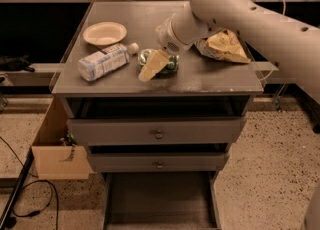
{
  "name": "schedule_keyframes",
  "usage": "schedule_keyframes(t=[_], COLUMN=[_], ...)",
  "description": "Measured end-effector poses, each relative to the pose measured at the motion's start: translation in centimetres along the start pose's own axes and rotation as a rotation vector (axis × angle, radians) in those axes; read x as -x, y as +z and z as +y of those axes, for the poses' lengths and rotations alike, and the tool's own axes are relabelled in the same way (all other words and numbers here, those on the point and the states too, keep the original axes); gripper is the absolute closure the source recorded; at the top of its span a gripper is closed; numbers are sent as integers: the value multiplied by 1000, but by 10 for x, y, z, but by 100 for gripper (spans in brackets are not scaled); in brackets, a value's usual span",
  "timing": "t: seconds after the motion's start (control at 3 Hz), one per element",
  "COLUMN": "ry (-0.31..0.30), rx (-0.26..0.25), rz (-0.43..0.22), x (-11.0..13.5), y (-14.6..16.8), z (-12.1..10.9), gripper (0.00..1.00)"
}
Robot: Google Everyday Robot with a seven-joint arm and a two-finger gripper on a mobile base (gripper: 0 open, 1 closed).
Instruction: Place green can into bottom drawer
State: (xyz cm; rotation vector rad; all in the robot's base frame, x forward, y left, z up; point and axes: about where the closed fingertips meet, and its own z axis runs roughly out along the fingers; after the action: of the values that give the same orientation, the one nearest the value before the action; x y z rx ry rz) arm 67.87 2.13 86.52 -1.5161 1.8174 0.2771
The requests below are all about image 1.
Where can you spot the black object on ledge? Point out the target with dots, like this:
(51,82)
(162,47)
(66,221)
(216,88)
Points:
(15,63)

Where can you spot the white paper bowl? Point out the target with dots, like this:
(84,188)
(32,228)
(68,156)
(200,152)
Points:
(104,33)

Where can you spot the grey middle drawer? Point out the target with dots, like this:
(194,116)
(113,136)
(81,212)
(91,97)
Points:
(157,162)

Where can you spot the crushed green can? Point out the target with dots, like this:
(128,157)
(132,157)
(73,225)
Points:
(171,67)

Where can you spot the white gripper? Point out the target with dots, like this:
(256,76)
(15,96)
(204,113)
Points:
(167,38)

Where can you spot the grey open bottom drawer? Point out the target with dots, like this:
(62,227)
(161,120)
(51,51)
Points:
(160,201)

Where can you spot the brown yellow chip bag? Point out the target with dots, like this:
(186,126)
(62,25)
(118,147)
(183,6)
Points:
(223,46)

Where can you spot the clear plastic water bottle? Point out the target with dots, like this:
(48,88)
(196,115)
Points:
(105,61)

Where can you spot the cardboard box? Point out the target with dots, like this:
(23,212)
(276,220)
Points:
(57,158)

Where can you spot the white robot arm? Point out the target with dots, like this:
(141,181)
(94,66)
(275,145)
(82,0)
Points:
(274,169)

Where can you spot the grey top drawer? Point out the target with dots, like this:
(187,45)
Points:
(150,132)

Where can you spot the grey drawer cabinet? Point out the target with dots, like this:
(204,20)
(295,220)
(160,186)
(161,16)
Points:
(200,89)

